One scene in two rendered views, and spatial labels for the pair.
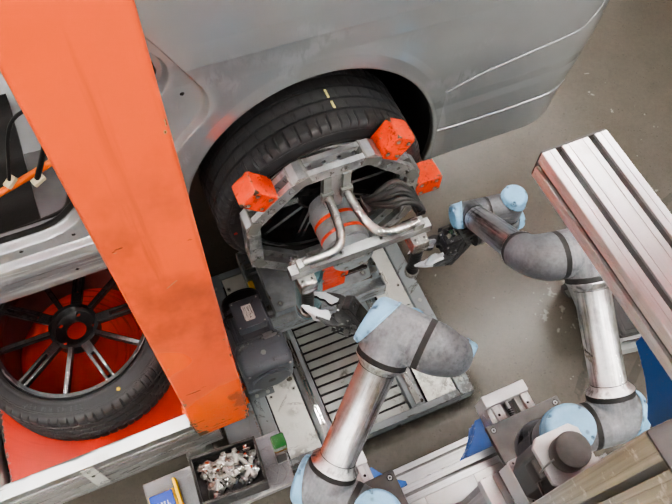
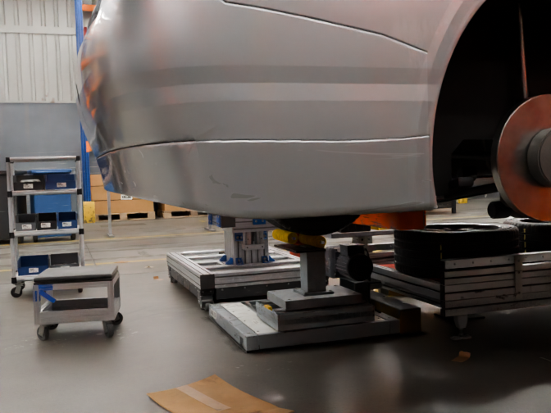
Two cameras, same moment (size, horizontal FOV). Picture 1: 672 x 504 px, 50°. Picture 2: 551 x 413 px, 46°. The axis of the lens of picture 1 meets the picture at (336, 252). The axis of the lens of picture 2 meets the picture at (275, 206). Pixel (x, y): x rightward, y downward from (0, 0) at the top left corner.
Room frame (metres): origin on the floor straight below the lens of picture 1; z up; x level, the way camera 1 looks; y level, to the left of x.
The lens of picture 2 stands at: (4.57, 0.40, 0.84)
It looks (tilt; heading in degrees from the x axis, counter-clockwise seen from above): 3 degrees down; 188
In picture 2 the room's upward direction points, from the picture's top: 2 degrees counter-clockwise
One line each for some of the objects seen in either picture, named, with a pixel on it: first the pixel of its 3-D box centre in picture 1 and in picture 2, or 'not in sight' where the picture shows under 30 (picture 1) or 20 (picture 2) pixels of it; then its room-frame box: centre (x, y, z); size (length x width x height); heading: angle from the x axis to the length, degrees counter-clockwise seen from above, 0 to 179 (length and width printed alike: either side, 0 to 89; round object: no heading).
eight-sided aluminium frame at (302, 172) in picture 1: (330, 211); not in sight; (1.14, 0.02, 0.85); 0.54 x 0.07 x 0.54; 116
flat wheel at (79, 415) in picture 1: (81, 336); (455, 247); (0.87, 0.85, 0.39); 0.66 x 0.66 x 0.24
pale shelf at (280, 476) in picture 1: (220, 484); (357, 233); (0.41, 0.31, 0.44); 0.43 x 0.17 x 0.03; 116
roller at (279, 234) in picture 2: not in sight; (284, 236); (1.29, -0.04, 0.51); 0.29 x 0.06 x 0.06; 26
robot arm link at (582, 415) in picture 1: (566, 432); not in sight; (0.48, -0.58, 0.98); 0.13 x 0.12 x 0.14; 108
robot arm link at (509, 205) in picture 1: (505, 205); not in sight; (1.14, -0.48, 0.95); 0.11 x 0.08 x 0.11; 108
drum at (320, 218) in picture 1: (340, 230); not in sight; (1.08, -0.01, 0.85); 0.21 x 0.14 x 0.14; 26
